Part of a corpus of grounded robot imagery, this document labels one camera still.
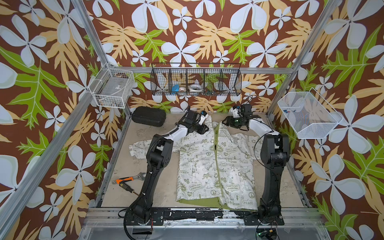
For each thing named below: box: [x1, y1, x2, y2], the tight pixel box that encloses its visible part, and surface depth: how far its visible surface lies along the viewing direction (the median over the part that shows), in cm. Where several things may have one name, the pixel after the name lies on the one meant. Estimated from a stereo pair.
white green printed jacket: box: [129, 119, 260, 212], surface depth 90 cm
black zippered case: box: [131, 106, 167, 127], surface depth 117 cm
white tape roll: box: [189, 84, 203, 92], surface depth 100 cm
